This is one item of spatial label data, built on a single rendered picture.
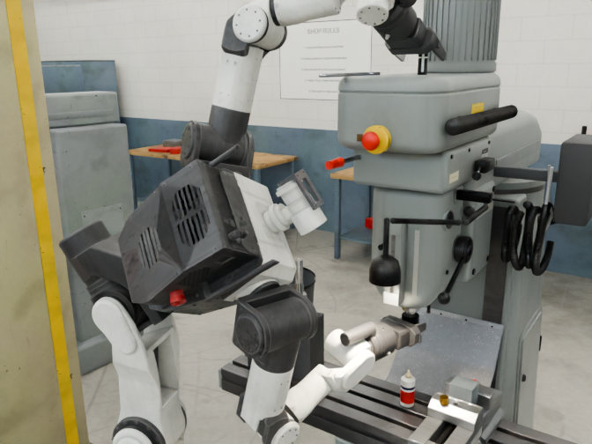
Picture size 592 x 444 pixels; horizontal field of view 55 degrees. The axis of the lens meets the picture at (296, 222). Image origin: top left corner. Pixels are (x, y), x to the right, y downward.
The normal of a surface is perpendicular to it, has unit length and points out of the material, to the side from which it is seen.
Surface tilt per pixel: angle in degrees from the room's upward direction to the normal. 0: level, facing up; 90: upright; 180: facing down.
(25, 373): 90
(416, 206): 90
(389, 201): 90
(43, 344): 90
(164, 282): 75
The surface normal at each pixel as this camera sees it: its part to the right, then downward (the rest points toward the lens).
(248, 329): -0.73, 0.14
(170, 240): -0.69, -0.07
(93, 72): 0.82, 0.15
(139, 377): -0.31, 0.63
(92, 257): -0.27, 0.26
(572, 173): -0.57, 0.22
